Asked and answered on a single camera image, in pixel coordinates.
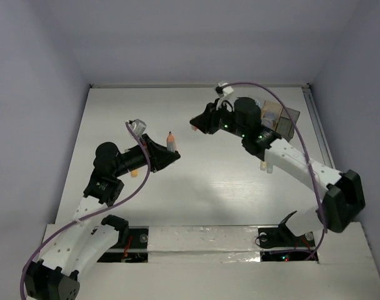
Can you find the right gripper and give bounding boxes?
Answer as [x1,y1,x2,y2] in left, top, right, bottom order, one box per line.
[189,98,247,138]

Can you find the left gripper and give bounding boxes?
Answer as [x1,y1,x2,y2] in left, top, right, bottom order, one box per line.
[113,134,179,177]

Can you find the clear jar blue clips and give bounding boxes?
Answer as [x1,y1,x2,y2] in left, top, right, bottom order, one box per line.
[261,111,278,128]

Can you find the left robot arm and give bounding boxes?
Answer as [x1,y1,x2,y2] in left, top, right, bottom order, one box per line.
[20,134,181,299]

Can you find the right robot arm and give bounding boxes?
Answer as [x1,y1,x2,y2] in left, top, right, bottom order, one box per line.
[189,97,365,245]

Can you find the pink pencil-shaped highlighter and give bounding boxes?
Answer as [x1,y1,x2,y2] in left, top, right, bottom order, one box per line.
[166,131,177,153]

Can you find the amber plastic bin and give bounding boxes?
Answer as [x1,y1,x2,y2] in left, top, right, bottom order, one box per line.
[261,101,283,131]

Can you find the green pencil-shaped highlighter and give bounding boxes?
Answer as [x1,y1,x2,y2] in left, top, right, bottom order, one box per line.
[266,164,273,174]

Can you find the grey plastic bin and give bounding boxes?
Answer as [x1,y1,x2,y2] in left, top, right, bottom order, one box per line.
[275,107,300,142]

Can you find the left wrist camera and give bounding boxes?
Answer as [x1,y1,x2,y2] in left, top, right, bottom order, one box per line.
[128,119,147,137]

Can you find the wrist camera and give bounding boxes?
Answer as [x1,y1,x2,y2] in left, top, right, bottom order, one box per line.
[128,119,147,137]
[214,82,234,98]

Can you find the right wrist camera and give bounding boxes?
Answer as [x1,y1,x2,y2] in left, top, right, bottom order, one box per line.
[214,82,234,98]

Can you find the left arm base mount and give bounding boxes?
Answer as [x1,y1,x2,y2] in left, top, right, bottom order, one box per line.
[98,227,149,263]

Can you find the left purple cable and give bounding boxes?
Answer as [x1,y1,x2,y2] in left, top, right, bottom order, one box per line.
[19,121,152,299]

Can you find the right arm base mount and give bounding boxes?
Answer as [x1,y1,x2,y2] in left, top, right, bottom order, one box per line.
[254,227,319,262]

